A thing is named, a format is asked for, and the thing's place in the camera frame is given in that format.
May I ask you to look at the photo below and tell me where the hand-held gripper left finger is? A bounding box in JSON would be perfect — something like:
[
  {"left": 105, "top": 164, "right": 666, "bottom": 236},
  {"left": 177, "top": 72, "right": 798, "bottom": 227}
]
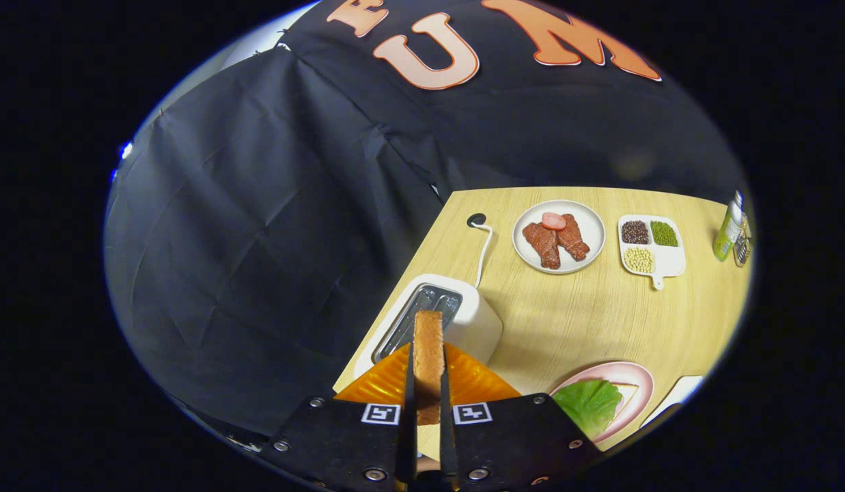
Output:
[{"left": 268, "top": 342, "right": 417, "bottom": 491}]

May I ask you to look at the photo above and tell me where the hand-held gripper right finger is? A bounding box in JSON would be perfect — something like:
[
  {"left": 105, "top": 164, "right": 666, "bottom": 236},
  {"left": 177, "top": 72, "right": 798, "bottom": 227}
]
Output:
[{"left": 439, "top": 342, "right": 604, "bottom": 491}]

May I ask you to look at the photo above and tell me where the toasted bread slice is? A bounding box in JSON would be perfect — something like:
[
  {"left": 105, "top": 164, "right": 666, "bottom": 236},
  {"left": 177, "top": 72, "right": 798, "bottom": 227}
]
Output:
[{"left": 413, "top": 310, "right": 445, "bottom": 474}]

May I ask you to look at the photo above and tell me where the green lettuce leaf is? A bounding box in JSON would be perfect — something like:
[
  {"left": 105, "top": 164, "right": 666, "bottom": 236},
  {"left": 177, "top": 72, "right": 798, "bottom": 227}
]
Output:
[{"left": 552, "top": 379, "right": 624, "bottom": 441}]

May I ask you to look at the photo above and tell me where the white toaster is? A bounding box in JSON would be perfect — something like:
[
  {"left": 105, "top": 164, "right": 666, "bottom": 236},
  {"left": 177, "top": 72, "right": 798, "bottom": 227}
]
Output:
[{"left": 352, "top": 273, "right": 505, "bottom": 380}]

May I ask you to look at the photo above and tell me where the pink plate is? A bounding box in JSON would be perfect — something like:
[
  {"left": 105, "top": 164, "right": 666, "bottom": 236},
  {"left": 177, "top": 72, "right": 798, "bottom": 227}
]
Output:
[{"left": 549, "top": 361, "right": 655, "bottom": 443}]

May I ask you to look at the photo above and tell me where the brown grilled meat piece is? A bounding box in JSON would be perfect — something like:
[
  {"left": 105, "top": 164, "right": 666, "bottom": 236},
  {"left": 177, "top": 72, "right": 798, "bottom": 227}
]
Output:
[
  {"left": 523, "top": 222, "right": 562, "bottom": 270},
  {"left": 557, "top": 214, "right": 591, "bottom": 262}
]

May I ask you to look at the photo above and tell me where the white oval dish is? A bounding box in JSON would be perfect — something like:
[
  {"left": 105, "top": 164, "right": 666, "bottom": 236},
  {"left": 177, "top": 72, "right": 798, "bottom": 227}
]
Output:
[{"left": 641, "top": 375, "right": 704, "bottom": 430}]

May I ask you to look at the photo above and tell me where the black backdrop cloth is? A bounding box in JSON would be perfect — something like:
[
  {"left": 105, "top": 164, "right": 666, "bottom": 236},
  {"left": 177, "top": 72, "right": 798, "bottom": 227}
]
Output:
[{"left": 105, "top": 0, "right": 747, "bottom": 438}]

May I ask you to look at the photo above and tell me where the grey round plate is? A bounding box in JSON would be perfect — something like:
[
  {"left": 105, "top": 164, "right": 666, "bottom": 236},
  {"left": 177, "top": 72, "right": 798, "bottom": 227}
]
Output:
[{"left": 512, "top": 200, "right": 606, "bottom": 275}]

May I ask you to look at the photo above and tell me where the pile of soybeans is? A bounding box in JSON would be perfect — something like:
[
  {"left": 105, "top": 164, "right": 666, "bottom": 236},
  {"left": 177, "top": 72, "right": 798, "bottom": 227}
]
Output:
[{"left": 624, "top": 247, "right": 654, "bottom": 275}]

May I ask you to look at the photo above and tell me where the white divided dish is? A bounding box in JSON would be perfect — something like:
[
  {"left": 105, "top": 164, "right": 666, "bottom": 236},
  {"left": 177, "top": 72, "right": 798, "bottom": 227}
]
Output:
[{"left": 618, "top": 214, "right": 687, "bottom": 290}]

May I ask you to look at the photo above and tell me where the green and silver bottle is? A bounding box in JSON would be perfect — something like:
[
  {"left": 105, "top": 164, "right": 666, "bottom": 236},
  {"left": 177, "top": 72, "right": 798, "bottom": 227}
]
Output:
[{"left": 712, "top": 191, "right": 744, "bottom": 262}]

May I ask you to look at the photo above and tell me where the white toaster cable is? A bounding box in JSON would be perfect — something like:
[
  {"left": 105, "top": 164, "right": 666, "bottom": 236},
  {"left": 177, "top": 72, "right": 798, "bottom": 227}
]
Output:
[{"left": 467, "top": 213, "right": 494, "bottom": 289}]

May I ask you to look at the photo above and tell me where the metal wire cutlery holder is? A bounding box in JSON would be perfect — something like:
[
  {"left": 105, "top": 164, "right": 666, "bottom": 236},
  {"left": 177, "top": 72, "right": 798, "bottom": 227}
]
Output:
[{"left": 733, "top": 213, "right": 754, "bottom": 267}]

